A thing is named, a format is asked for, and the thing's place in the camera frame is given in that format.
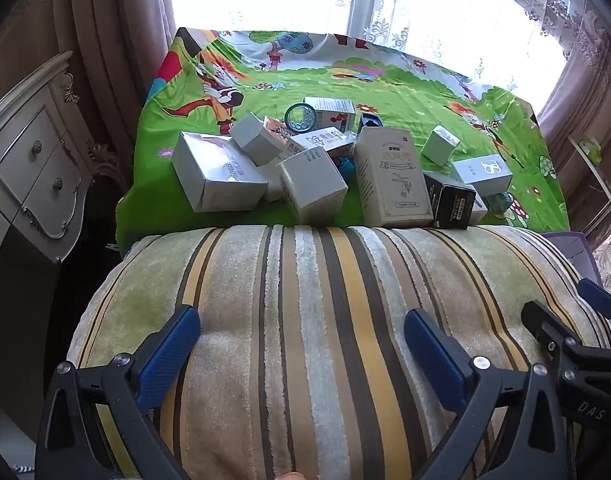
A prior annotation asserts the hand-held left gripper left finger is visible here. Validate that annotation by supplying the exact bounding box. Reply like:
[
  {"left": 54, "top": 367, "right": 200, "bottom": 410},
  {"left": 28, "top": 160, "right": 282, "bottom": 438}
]
[{"left": 34, "top": 304, "right": 202, "bottom": 480}]

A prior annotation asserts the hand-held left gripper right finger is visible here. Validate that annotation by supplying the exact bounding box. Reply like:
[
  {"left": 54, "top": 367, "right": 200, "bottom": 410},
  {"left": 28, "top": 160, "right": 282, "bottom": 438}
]
[{"left": 403, "top": 308, "right": 570, "bottom": 480}]

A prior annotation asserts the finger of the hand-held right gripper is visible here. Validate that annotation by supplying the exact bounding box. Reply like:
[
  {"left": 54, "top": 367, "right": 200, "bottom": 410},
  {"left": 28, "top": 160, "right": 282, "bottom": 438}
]
[
  {"left": 520, "top": 300, "right": 586, "bottom": 366},
  {"left": 577, "top": 277, "right": 611, "bottom": 348}
]

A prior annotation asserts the purple cardboard box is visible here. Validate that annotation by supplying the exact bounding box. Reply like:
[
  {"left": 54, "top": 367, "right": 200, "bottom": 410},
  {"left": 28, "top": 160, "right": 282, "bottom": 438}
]
[{"left": 541, "top": 231, "right": 600, "bottom": 283}]

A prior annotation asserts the teal box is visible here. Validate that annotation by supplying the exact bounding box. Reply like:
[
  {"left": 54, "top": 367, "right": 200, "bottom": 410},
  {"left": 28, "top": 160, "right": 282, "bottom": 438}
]
[{"left": 485, "top": 191, "right": 514, "bottom": 217}]

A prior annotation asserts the white box saxophone print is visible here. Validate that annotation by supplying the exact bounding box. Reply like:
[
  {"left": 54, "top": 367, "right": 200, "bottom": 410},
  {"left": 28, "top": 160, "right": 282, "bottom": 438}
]
[{"left": 450, "top": 154, "right": 514, "bottom": 197}]

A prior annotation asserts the large white box pink print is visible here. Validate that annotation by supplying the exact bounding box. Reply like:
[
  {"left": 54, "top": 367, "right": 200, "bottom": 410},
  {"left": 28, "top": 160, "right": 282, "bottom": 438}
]
[{"left": 172, "top": 131, "right": 269, "bottom": 213}]

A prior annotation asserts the tall beige box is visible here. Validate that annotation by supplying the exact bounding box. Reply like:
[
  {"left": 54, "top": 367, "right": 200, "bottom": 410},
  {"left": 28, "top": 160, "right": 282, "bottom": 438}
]
[{"left": 353, "top": 126, "right": 435, "bottom": 229}]

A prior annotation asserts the small white box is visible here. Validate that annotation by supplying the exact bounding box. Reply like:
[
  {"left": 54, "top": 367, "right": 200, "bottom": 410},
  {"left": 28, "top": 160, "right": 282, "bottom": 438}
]
[{"left": 420, "top": 125, "right": 461, "bottom": 168}]

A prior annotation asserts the white box black text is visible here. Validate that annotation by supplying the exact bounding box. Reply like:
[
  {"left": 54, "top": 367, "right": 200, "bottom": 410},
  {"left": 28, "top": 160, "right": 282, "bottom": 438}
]
[{"left": 277, "top": 149, "right": 349, "bottom": 225}]

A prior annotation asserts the long white box with logo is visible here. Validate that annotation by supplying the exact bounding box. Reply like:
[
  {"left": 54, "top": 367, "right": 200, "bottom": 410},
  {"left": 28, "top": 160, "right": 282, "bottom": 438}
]
[{"left": 287, "top": 127, "right": 359, "bottom": 159}]

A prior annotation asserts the orange striped box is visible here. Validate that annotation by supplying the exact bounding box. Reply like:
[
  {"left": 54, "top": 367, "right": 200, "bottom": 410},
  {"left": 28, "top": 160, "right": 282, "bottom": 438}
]
[{"left": 262, "top": 115, "right": 297, "bottom": 142}]

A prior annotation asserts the white box red print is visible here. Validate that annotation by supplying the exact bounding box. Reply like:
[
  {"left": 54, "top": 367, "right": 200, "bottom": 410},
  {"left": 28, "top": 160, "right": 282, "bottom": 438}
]
[{"left": 304, "top": 96, "right": 357, "bottom": 133}]

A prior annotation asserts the striped plush cushion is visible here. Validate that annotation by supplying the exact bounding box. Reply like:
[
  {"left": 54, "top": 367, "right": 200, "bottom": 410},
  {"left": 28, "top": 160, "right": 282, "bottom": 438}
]
[{"left": 66, "top": 224, "right": 611, "bottom": 480}]

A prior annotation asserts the green tissue pack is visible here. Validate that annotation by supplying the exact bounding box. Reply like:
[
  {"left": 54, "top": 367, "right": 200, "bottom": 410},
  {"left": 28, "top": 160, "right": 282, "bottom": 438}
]
[{"left": 579, "top": 136, "right": 605, "bottom": 165}]

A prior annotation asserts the mauve patterned curtain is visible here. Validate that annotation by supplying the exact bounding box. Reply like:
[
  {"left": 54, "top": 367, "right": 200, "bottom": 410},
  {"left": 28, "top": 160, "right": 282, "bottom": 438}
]
[{"left": 533, "top": 5, "right": 611, "bottom": 241}]

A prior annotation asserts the white ornate dresser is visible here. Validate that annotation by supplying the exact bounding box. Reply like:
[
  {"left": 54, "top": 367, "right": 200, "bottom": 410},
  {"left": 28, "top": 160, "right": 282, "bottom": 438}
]
[{"left": 0, "top": 50, "right": 121, "bottom": 321}]

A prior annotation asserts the white cube-shaped box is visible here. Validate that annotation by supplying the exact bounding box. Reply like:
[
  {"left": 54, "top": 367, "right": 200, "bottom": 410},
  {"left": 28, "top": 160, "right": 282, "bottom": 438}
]
[{"left": 229, "top": 112, "right": 282, "bottom": 167}]

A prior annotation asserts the green cartoon printed sheet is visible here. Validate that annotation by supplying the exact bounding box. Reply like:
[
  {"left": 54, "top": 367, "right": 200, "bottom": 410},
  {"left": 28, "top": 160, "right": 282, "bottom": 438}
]
[{"left": 114, "top": 27, "right": 571, "bottom": 256}]

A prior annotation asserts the plain brown-pink curtain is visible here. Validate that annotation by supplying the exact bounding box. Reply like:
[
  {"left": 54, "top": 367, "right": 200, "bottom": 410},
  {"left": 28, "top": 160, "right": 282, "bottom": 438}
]
[{"left": 0, "top": 0, "right": 179, "bottom": 196}]

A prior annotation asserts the white lace curtain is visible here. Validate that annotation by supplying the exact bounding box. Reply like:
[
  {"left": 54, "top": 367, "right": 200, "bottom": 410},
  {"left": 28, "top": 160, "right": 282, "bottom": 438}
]
[{"left": 345, "top": 0, "right": 571, "bottom": 91}]

